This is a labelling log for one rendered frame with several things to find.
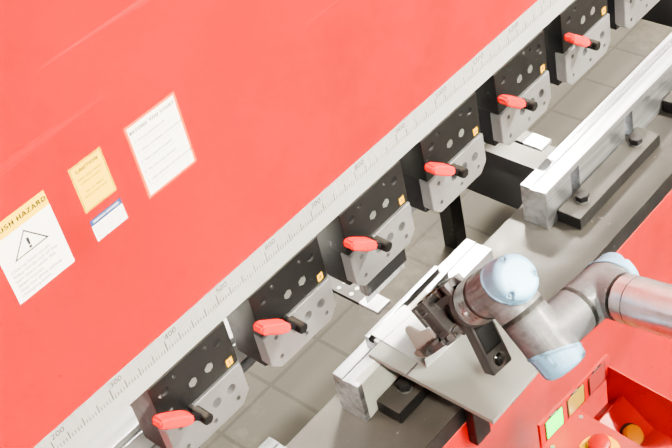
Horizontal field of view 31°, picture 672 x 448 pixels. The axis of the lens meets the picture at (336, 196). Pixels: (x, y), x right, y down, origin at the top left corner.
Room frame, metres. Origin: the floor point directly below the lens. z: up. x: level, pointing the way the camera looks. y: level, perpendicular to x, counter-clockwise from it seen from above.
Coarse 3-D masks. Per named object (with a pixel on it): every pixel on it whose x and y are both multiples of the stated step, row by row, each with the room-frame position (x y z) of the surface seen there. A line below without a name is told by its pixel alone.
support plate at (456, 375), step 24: (504, 336) 1.38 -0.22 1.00; (384, 360) 1.39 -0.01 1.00; (408, 360) 1.38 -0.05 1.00; (456, 360) 1.36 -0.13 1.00; (432, 384) 1.32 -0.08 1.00; (456, 384) 1.31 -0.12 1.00; (480, 384) 1.29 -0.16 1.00; (504, 384) 1.28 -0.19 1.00; (480, 408) 1.25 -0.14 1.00; (504, 408) 1.24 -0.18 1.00
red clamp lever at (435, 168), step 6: (432, 162) 1.50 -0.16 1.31; (438, 162) 1.51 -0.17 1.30; (426, 168) 1.49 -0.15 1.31; (432, 168) 1.48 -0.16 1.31; (438, 168) 1.48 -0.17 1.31; (444, 168) 1.49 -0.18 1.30; (450, 168) 1.50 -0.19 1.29; (456, 168) 1.52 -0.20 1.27; (462, 168) 1.52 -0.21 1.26; (438, 174) 1.49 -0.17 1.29; (444, 174) 1.49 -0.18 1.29; (450, 174) 1.50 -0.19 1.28; (456, 174) 1.52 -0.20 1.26; (462, 174) 1.51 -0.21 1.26
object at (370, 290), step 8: (400, 256) 1.50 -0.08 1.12; (392, 264) 1.49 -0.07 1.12; (400, 264) 1.50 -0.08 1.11; (384, 272) 1.48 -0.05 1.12; (392, 272) 1.49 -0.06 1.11; (376, 280) 1.46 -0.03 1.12; (384, 280) 1.47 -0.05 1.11; (360, 288) 1.46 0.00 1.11; (368, 288) 1.45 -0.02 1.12; (376, 288) 1.46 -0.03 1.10; (368, 296) 1.45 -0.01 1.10
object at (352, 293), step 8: (336, 280) 1.61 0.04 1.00; (336, 288) 1.59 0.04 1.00; (344, 288) 1.58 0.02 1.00; (352, 288) 1.58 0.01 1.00; (344, 296) 1.56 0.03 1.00; (352, 296) 1.56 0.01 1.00; (360, 296) 1.55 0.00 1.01; (376, 296) 1.54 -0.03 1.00; (360, 304) 1.53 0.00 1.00; (368, 304) 1.53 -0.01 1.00; (376, 304) 1.52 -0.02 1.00; (384, 304) 1.52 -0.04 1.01; (376, 312) 1.51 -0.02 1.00
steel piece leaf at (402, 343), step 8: (408, 320) 1.47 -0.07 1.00; (416, 320) 1.46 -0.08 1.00; (400, 328) 1.46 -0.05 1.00; (416, 328) 1.45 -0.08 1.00; (424, 328) 1.44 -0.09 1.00; (392, 336) 1.44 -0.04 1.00; (400, 336) 1.44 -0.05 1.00; (392, 344) 1.42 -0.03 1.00; (400, 344) 1.42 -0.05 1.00; (408, 344) 1.41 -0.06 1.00; (408, 352) 1.40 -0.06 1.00; (440, 352) 1.38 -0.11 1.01; (416, 360) 1.38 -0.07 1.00; (424, 360) 1.37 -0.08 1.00; (432, 360) 1.36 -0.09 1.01
